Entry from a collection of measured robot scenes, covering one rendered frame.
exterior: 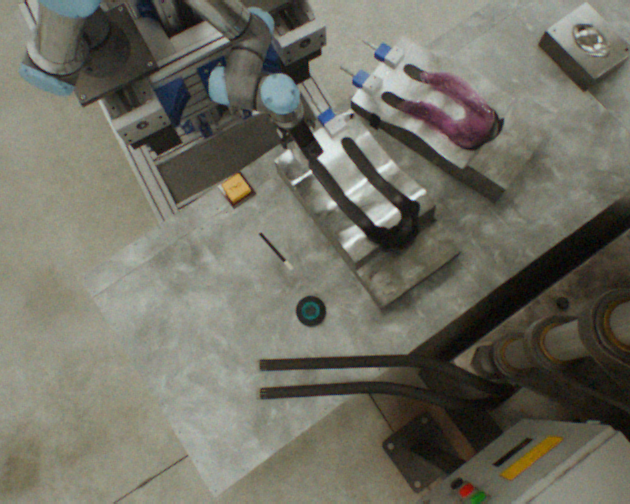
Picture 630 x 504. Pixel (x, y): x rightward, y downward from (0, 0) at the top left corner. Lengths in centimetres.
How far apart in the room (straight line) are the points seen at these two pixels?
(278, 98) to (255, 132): 120
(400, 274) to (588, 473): 76
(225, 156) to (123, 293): 91
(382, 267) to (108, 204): 150
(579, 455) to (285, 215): 101
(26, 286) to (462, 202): 186
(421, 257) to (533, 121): 48
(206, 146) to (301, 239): 93
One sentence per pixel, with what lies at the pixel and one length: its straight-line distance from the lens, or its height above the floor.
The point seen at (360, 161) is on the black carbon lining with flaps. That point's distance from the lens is 159.
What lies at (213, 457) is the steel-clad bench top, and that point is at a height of 80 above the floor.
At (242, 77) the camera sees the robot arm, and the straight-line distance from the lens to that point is 126.
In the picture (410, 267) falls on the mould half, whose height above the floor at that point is 86.
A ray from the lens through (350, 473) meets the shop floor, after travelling 235.
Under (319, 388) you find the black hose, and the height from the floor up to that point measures 86.
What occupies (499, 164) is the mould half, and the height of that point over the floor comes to 91.
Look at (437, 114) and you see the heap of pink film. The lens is 162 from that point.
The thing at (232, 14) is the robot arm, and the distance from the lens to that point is 128.
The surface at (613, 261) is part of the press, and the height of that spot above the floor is 78.
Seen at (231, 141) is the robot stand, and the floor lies 21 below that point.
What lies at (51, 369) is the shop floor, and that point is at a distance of 262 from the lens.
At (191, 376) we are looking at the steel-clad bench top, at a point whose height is 80.
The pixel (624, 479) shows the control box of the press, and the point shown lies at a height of 147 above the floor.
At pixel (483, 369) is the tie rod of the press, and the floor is 83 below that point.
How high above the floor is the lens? 234
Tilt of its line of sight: 75 degrees down
